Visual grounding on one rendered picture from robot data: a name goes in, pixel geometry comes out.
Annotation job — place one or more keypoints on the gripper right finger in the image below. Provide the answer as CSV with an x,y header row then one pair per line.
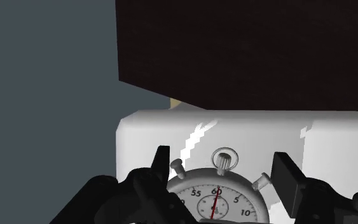
x,y
309,198

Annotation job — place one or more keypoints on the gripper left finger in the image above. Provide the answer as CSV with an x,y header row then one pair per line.
x,y
141,198

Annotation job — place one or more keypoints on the silver stopwatch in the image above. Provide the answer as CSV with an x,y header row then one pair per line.
x,y
228,192

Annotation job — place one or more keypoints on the white toilet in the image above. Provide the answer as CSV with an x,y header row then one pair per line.
x,y
259,133

